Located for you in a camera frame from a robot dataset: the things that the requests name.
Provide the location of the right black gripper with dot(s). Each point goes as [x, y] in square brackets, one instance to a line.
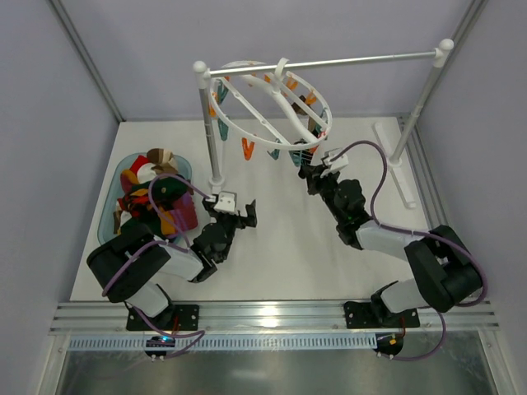
[315, 178]

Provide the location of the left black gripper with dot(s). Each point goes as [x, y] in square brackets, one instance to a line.
[232, 218]

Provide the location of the white round clip hanger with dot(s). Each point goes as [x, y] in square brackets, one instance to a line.
[268, 104]

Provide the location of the black white striped sock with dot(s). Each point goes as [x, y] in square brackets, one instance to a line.
[305, 157]

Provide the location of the dark green dotted sock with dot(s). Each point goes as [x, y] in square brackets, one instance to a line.
[165, 191]

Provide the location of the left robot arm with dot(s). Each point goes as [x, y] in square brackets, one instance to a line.
[124, 267]

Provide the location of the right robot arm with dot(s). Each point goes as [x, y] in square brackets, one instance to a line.
[443, 273]

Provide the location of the pile of colourful socks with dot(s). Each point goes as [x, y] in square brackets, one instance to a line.
[164, 221]

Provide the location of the teal plastic clip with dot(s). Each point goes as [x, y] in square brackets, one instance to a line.
[274, 154]

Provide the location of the orange plastic clip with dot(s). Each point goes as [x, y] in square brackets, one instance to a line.
[247, 148]

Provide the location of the white metal clothes rack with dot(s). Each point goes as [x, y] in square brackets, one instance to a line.
[340, 91]

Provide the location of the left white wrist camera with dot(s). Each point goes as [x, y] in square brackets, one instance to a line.
[226, 203]

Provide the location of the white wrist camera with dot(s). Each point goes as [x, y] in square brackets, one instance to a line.
[333, 162]
[226, 203]

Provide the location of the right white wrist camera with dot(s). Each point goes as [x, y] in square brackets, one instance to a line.
[333, 162]

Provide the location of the slotted cable duct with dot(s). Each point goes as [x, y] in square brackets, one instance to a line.
[228, 342]

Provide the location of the aluminium mounting rail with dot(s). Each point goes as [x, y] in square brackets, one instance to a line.
[252, 316]

